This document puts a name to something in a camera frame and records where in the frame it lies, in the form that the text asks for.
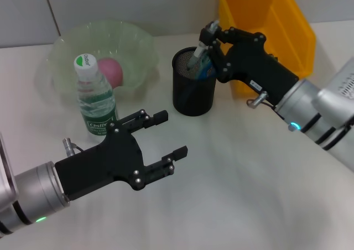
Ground right arm connector cable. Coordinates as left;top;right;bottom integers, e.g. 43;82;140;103
246;91;285;119

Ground yellow plastic storage bin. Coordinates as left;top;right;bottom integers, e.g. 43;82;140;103
216;0;317;95

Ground translucent green fruit bowl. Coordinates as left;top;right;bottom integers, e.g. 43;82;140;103
46;19;160;96

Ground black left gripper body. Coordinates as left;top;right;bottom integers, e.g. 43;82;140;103
54;122;147;201

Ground black mesh pen cup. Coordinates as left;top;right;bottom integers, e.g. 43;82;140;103
171;46;217;117

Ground clear green-label water bottle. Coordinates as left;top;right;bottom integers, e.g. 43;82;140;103
73;53;120;137

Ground arm connector cable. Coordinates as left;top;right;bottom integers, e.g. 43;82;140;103
62;138;85;157
246;91;285;119

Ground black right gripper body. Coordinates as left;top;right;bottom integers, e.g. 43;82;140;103
217;31;299;107

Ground silver ballpoint pen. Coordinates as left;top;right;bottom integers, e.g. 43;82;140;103
186;19;221;71

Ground pink toy peach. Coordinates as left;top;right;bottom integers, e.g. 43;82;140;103
96;58;124;88

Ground blue safety scissors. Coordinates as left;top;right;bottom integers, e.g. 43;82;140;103
195;53;216;81

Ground left arm connector cable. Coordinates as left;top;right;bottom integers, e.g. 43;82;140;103
62;138;85;157

